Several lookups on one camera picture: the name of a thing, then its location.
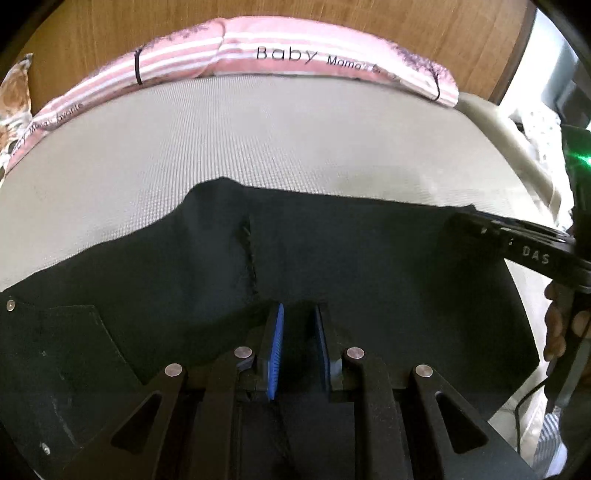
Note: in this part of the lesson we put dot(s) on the beige blanket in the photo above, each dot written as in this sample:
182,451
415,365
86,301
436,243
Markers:
503,138

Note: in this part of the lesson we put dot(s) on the wooden headboard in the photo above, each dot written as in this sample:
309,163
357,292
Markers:
115,27

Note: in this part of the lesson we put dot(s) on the person's right hand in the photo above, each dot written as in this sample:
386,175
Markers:
556,323

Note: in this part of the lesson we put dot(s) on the black pants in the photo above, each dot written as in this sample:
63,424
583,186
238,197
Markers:
161,286

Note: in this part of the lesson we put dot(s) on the white dotted cloth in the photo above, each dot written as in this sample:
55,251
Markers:
542,147

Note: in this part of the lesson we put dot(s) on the pink striped pillow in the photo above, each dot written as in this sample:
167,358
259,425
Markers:
106,78
332,50

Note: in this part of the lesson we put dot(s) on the blue striped cloth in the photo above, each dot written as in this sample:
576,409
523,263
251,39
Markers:
551,443

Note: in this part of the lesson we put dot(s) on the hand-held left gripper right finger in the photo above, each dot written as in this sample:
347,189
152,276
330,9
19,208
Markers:
322,350

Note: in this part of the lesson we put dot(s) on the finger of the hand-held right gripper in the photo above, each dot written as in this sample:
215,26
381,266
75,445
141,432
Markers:
517,244

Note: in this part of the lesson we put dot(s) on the floral pillow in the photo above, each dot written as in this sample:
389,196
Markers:
16,106

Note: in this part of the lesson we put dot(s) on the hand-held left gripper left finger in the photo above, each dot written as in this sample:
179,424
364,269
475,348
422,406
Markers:
275,350

